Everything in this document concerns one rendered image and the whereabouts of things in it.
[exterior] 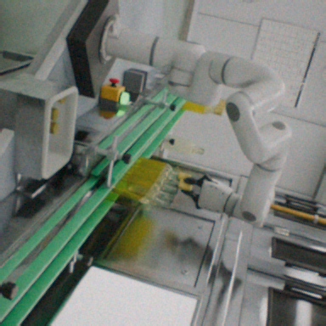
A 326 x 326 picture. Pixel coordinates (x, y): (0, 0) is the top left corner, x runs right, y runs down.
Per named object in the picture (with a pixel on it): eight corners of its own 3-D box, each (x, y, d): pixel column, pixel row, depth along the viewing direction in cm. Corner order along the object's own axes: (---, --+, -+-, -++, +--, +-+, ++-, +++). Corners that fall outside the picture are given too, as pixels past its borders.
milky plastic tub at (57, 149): (14, 173, 119) (43, 182, 117) (18, 92, 108) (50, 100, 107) (45, 152, 134) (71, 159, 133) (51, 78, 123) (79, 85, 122)
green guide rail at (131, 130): (92, 152, 136) (118, 159, 135) (93, 148, 136) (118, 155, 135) (196, 62, 289) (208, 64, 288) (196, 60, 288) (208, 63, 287)
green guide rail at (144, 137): (90, 174, 140) (115, 181, 139) (91, 171, 139) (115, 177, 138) (193, 73, 292) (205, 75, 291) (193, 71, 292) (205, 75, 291)
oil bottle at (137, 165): (106, 174, 160) (164, 190, 156) (109, 160, 157) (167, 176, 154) (112, 168, 165) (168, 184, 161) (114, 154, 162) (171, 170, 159)
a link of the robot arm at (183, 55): (161, 34, 142) (210, 46, 140) (152, 75, 146) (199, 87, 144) (154, 31, 133) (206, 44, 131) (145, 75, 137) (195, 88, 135)
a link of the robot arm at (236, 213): (267, 203, 135) (279, 183, 141) (236, 190, 139) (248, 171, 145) (261, 233, 146) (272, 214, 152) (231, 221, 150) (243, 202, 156)
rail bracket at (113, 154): (84, 182, 136) (123, 193, 135) (91, 131, 129) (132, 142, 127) (88, 179, 139) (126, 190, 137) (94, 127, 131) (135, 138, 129)
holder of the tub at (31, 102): (13, 190, 121) (38, 198, 120) (16, 92, 109) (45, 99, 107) (42, 167, 136) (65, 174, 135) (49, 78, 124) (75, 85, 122)
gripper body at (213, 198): (232, 213, 156) (203, 200, 160) (239, 187, 151) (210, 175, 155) (223, 221, 150) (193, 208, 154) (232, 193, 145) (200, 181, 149)
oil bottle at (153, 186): (94, 188, 150) (155, 205, 146) (96, 172, 147) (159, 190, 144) (100, 182, 155) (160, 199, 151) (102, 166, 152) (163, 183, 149)
